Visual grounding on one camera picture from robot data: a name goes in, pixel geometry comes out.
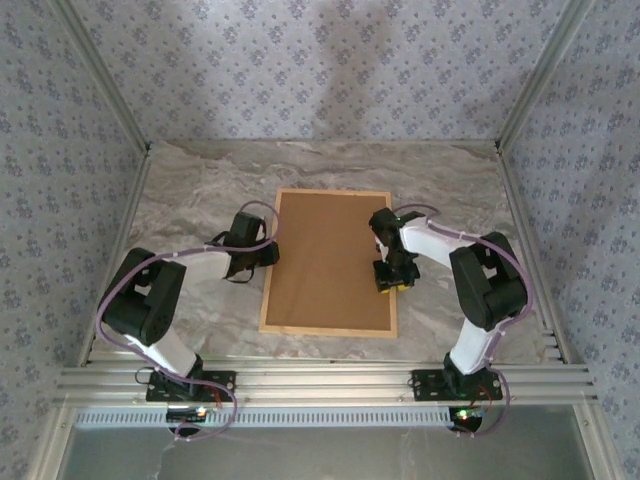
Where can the brown backing board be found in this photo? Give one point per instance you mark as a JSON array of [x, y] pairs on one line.
[[325, 260]]

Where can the light wooden picture frame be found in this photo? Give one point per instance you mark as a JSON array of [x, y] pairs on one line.
[[325, 334]]

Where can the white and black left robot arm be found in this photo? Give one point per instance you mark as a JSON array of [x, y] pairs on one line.
[[145, 295]]

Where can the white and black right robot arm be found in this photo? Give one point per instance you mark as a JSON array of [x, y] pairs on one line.
[[490, 280]]

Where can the small circuit board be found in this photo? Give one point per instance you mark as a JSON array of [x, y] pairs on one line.
[[465, 415], [187, 414]]

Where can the grey metal panel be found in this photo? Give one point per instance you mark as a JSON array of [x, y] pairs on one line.
[[325, 455]]

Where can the aluminium lower leg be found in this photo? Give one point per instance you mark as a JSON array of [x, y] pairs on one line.
[[50, 445], [597, 445]]

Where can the white right camera bracket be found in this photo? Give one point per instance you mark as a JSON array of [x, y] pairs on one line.
[[382, 251]]

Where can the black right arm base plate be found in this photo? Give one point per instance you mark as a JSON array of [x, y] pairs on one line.
[[425, 385]]

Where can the aluminium mounting rail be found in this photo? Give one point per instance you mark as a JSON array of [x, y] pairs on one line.
[[325, 385]]

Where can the aluminium side rail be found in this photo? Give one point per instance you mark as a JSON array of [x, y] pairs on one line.
[[530, 215], [137, 180]]

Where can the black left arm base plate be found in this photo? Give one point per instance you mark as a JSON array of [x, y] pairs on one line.
[[225, 380]]

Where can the aluminium corner post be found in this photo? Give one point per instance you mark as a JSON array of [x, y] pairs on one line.
[[545, 75], [100, 75]]

